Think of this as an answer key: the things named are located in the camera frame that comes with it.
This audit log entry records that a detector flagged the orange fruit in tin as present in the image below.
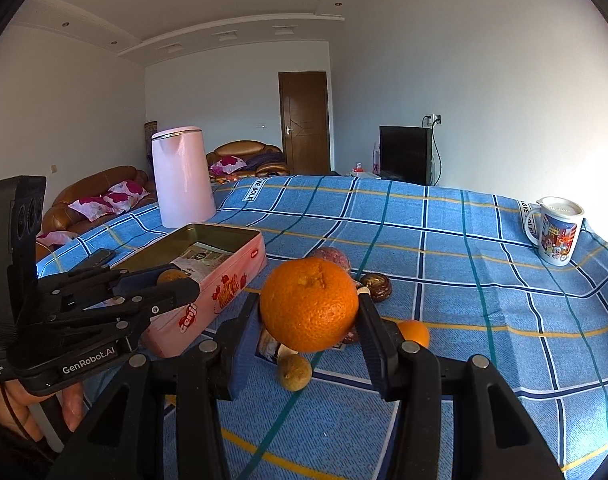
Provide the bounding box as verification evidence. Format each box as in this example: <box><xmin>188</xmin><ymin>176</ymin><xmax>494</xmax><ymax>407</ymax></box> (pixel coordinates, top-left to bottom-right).
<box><xmin>156</xmin><ymin>269</ymin><xmax>189</xmax><ymax>285</ymax></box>

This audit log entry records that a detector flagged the floral pink armchair cushion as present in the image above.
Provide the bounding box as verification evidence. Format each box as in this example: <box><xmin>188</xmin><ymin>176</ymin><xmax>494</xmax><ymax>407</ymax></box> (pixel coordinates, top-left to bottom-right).
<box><xmin>210</xmin><ymin>155</ymin><xmax>246</xmax><ymax>177</ymax></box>

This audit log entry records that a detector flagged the small orange tangerine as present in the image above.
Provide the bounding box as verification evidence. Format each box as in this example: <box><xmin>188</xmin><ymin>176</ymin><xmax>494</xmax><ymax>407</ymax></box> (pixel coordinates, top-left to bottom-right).
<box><xmin>397</xmin><ymin>320</ymin><xmax>430</xmax><ymax>348</ymax></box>

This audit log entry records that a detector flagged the white tv stand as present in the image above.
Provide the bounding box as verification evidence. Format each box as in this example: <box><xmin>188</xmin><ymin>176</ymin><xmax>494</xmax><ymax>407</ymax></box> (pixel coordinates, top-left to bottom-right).
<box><xmin>348</xmin><ymin>167</ymin><xmax>381</xmax><ymax>180</ymax></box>

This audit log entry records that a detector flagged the blue plaid tablecloth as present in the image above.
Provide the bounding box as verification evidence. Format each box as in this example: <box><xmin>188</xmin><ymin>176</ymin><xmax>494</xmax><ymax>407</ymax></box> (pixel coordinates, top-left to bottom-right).
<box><xmin>36</xmin><ymin>173</ymin><xmax>608</xmax><ymax>480</ymax></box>

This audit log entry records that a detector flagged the pink bottle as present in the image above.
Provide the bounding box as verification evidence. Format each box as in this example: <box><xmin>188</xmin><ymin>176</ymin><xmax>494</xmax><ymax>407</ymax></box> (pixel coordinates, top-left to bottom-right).
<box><xmin>371</xmin><ymin>142</ymin><xmax>380</xmax><ymax>176</ymax></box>

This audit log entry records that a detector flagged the dark wooden door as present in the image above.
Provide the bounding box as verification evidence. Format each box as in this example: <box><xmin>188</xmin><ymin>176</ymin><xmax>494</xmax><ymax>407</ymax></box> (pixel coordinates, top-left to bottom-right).
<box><xmin>278</xmin><ymin>72</ymin><xmax>330</xmax><ymax>176</ymax></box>

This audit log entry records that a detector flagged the brown leather armchair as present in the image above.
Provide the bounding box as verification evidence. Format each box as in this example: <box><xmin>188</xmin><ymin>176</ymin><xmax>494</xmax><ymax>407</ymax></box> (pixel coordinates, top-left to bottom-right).
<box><xmin>206</xmin><ymin>140</ymin><xmax>290</xmax><ymax>181</ymax></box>

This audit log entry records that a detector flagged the pink tin box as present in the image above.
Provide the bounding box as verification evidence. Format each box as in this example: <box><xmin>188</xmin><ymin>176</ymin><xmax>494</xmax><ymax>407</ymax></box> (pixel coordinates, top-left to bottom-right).
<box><xmin>116</xmin><ymin>223</ymin><xmax>266</xmax><ymax>358</ymax></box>

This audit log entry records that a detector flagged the purple passion fruit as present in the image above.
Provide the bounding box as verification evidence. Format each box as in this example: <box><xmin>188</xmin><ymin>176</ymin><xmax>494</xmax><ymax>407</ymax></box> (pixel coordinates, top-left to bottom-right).
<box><xmin>307</xmin><ymin>246</ymin><xmax>351</xmax><ymax>273</ymax></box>

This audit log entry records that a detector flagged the yellowish brown kiwi fruit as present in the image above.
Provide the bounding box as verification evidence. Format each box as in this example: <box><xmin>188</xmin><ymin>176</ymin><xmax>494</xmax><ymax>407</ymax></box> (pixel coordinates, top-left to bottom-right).
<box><xmin>278</xmin><ymin>354</ymin><xmax>313</xmax><ymax>392</ymax></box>

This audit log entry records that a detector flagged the black power cable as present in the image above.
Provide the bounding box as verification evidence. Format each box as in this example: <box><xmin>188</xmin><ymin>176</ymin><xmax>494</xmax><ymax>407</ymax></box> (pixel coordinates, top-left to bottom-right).
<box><xmin>422</xmin><ymin>114</ymin><xmax>444</xmax><ymax>188</ymax></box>

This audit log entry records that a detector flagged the pink electric kettle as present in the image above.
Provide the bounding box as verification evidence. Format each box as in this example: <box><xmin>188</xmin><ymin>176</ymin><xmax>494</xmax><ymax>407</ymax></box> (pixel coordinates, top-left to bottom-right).
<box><xmin>151</xmin><ymin>126</ymin><xmax>216</xmax><ymax>229</ymax></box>

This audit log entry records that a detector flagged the white cartoon mug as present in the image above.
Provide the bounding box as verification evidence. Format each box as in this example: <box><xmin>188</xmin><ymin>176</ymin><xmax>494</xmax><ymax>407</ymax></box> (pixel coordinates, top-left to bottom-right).
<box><xmin>523</xmin><ymin>196</ymin><xmax>584</xmax><ymax>266</ymax></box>

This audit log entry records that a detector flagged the printed paper leaflet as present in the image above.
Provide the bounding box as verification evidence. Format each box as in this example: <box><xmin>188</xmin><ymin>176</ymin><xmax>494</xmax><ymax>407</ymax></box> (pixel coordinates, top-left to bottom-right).
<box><xmin>172</xmin><ymin>242</ymin><xmax>232</xmax><ymax>282</ymax></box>

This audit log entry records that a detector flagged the person's left hand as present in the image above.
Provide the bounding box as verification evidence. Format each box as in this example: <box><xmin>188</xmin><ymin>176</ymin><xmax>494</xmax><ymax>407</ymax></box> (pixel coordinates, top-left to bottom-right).
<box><xmin>0</xmin><ymin>380</ymin><xmax>84</xmax><ymax>441</ymax></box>

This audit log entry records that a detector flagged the large orange mandarin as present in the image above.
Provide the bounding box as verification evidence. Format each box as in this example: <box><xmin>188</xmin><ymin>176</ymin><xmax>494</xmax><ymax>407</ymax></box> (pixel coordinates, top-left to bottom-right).
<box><xmin>260</xmin><ymin>257</ymin><xmax>358</xmax><ymax>353</ymax></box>

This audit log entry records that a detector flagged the black television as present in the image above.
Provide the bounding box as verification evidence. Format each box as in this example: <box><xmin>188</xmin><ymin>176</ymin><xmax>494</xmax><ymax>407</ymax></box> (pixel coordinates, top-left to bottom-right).
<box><xmin>379</xmin><ymin>126</ymin><xmax>432</xmax><ymax>185</ymax></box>

